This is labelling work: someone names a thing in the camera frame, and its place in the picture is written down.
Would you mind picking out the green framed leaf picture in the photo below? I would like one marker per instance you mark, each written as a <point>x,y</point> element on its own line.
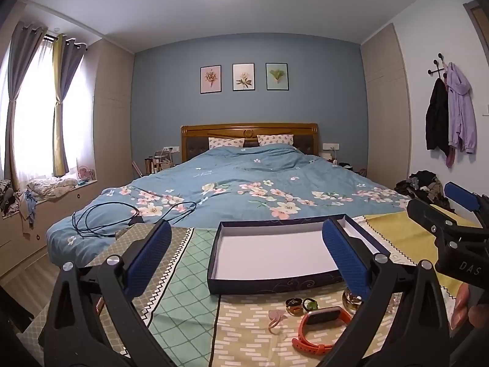
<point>277,76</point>

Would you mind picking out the dark blue shallow box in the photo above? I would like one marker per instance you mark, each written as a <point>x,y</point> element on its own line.
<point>267,248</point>

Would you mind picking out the black charger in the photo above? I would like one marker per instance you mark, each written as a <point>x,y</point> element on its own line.
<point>136,221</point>

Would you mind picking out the dotted white pillow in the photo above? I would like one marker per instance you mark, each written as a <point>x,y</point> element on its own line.
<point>275,140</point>
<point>225,143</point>

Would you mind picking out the bedside table with bottles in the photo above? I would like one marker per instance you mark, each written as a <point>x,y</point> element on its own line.
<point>158,162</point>

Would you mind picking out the amber bangle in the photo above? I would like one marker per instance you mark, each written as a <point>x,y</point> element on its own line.
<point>349,300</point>

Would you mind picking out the pink framed flower picture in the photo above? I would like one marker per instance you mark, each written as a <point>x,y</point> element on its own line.
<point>211,79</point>

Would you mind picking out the orange smartwatch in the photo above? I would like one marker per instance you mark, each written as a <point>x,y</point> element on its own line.
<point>319,315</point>

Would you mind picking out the blue floral duvet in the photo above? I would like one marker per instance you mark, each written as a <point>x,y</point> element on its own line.
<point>248,176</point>

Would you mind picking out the crumpled white blanket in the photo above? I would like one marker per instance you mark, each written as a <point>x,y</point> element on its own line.
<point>51,187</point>

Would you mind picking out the beige wardrobe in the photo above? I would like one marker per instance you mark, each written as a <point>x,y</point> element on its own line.
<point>386,114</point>
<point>110,122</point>

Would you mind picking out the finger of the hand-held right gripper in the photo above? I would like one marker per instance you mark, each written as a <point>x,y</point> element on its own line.
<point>460,195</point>
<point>431,218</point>

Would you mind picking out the beige window seat cabinet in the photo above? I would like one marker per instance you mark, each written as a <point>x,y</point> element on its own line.
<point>57,214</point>

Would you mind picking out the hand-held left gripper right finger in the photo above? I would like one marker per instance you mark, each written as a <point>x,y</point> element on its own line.
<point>344,252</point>

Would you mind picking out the colourful clothes heap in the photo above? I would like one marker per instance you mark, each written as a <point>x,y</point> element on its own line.
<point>11,198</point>

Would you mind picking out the wooden door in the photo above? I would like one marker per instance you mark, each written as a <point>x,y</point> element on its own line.
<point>479,30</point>

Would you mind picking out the wooden headboard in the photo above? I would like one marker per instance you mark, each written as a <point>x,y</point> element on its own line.
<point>198,137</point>

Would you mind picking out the small pink fan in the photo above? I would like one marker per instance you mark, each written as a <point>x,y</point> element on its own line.
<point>84,174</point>

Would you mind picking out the person's right hand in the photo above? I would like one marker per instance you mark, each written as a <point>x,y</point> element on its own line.
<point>459,307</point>

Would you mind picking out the white wall socket strip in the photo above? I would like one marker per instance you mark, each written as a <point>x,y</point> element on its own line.
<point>331,146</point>
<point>171,148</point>

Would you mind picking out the black wall coat rack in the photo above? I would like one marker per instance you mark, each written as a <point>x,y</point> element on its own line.
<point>439,67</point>

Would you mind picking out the grey and olive curtain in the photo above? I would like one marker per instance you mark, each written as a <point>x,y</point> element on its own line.
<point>63,84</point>
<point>23,65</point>

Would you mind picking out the black jacket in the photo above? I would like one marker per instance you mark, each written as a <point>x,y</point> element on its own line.
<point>437,118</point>

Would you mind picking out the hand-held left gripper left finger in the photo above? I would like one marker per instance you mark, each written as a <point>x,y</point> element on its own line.
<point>152,252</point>

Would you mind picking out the dark pile of clothes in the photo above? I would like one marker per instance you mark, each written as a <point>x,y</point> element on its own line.
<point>424,185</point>

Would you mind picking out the purple jacket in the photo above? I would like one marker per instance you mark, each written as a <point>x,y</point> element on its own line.
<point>460,114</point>

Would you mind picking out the patchwork printed cloth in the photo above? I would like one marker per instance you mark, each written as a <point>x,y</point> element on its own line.
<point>248,332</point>

